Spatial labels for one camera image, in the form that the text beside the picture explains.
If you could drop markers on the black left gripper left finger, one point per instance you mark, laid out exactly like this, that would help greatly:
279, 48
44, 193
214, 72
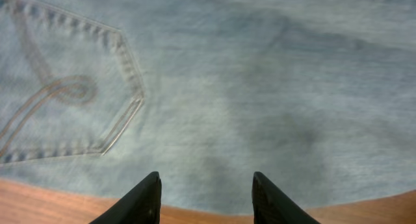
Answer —
141, 205

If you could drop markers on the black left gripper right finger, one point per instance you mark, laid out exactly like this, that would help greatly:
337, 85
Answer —
272, 206

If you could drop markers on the light blue denim jeans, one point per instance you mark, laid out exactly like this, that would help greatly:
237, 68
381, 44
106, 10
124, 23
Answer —
319, 95

